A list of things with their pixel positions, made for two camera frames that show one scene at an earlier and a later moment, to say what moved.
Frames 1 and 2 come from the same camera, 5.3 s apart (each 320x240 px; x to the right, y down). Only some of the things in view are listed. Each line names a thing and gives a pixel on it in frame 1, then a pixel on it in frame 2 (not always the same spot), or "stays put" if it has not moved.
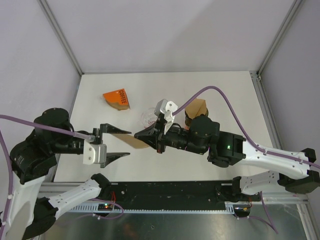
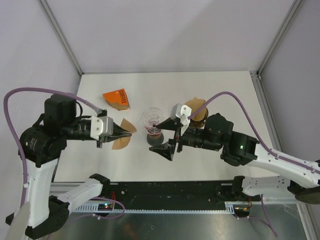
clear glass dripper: x=148 y=117 stays put
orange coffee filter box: x=118 y=99 stays put
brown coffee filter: x=131 y=140 → x=121 y=142
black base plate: x=198 y=192 stays put
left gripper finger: x=111 y=156 → x=107 y=137
